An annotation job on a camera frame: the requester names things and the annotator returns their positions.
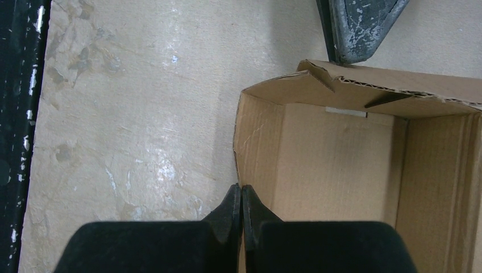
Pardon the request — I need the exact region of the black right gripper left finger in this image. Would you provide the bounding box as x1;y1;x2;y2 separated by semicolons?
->
55;184;241;272

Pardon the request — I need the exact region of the brown cardboard box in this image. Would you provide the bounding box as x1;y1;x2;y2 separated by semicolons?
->
234;60;481;272

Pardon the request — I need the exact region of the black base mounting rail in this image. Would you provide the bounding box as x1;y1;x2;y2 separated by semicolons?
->
1;0;51;272

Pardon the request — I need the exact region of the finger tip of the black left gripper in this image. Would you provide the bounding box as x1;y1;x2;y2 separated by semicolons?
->
316;0;409;65

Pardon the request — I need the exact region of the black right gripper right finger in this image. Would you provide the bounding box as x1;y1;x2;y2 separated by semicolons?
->
242;185;417;272

